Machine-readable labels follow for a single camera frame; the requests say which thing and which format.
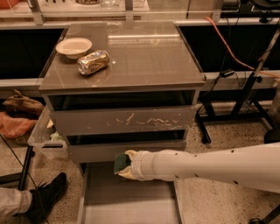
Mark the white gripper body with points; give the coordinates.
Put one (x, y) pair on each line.
(139, 165)

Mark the dark green sponge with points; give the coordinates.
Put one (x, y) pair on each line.
(121, 162)

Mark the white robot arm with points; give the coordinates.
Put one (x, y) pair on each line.
(256, 167)

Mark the open grey bottom drawer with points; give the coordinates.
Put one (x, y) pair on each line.
(110, 199)

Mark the grey middle drawer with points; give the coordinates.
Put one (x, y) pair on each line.
(107, 151)

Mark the grey top drawer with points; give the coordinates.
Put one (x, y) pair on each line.
(122, 120)

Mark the grey drawer cabinet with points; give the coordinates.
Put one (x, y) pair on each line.
(149, 67)

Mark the clear plastic storage bin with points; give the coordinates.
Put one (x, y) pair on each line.
(46, 139)

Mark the black shoe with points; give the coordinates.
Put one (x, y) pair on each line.
(44, 197)

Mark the black stand leg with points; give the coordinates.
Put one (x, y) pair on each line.
(24, 173)

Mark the crushed metallic can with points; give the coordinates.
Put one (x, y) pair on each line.
(93, 62)

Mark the white trouser leg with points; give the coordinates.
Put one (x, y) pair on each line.
(13, 201)

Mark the white bowl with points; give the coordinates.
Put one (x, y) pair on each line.
(74, 48)

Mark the black power adapter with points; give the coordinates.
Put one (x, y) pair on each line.
(226, 73)

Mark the brown bag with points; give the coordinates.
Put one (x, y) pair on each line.
(19, 105)

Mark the orange cloth bag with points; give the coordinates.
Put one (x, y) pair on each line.
(15, 127)

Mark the black table leg frame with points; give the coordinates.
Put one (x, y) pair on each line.
(247, 94)

